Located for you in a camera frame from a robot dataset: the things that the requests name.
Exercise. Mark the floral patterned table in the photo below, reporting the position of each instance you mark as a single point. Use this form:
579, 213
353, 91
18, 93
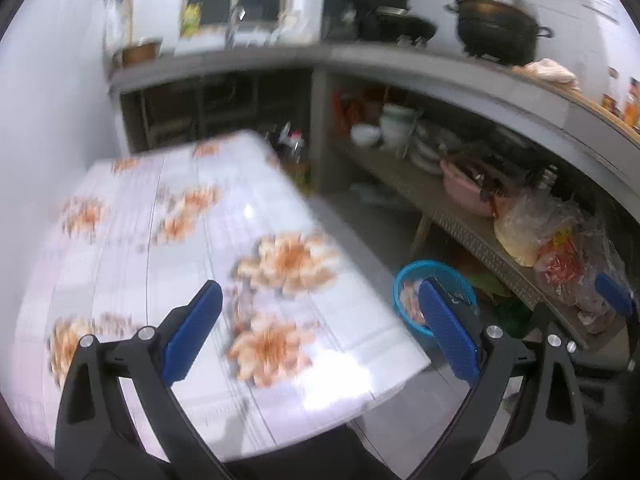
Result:
150, 270

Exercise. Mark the pale cloth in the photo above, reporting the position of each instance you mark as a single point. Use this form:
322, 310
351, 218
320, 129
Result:
550, 72

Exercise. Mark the black cooking pot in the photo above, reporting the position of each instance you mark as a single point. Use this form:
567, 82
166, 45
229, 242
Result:
500, 30

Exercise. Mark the metal faucet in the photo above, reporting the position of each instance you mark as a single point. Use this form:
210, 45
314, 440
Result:
234, 20

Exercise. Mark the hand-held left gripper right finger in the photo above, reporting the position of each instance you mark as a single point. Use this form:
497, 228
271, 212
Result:
447, 332

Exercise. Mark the white bowl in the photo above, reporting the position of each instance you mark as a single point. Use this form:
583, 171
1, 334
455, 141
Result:
365, 136

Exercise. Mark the black wok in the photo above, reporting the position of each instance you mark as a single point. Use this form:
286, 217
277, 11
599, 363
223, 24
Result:
405, 25

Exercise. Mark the blue plastic basket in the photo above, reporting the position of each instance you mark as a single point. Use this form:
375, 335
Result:
405, 280

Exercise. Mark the red package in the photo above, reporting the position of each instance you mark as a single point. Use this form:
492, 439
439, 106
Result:
350, 110

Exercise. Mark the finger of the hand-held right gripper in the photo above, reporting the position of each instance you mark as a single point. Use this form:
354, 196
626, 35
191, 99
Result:
614, 296

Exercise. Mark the stack of plates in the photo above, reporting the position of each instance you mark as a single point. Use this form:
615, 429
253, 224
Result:
427, 152

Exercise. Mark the cooking oil bottle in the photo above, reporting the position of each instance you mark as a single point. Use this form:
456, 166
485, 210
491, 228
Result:
297, 147

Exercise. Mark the brass basin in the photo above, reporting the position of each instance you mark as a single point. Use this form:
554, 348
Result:
141, 54

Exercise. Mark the red plastic bag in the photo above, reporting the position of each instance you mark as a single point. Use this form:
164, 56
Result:
560, 265

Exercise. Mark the white hanging bag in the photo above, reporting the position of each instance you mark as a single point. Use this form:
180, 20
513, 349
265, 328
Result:
120, 5

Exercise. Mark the perforated shelf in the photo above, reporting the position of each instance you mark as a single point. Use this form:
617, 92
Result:
480, 245

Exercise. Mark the stack of white bowls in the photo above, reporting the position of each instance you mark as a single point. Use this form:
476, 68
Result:
395, 122

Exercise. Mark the concrete kitchen counter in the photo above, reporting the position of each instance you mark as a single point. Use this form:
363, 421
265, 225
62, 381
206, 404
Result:
450, 75

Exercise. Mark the orange condiment bottle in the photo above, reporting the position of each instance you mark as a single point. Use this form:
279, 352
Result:
632, 105

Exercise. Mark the pink plastic basin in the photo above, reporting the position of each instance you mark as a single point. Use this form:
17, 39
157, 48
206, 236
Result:
465, 190

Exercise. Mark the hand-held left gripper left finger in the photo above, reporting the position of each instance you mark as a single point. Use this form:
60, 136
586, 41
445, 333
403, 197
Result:
192, 330

